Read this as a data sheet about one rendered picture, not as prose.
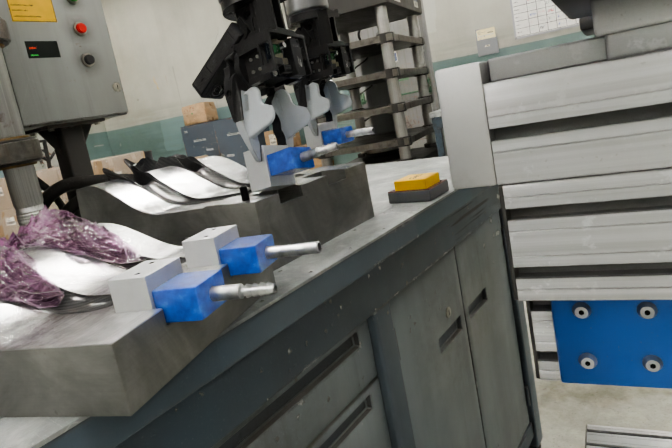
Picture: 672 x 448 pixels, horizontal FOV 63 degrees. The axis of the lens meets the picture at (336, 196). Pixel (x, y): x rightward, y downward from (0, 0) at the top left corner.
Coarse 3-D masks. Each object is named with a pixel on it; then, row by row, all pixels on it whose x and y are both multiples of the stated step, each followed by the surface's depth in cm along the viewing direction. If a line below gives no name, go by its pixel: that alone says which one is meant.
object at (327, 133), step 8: (304, 128) 101; (320, 128) 99; (328, 128) 101; (336, 128) 99; (344, 128) 98; (368, 128) 96; (312, 136) 100; (320, 136) 99; (328, 136) 99; (336, 136) 98; (344, 136) 98; (352, 136) 98; (312, 144) 101; (320, 144) 100; (328, 152) 101
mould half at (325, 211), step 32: (224, 160) 101; (96, 192) 83; (128, 192) 83; (192, 192) 87; (224, 192) 87; (256, 192) 74; (320, 192) 76; (352, 192) 83; (128, 224) 80; (160, 224) 76; (192, 224) 72; (224, 224) 69; (256, 224) 66; (288, 224) 70; (320, 224) 76; (352, 224) 82
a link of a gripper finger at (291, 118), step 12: (276, 96) 74; (288, 96) 73; (276, 108) 74; (288, 108) 74; (300, 108) 73; (276, 120) 74; (288, 120) 74; (300, 120) 73; (276, 132) 74; (288, 132) 74; (288, 144) 74
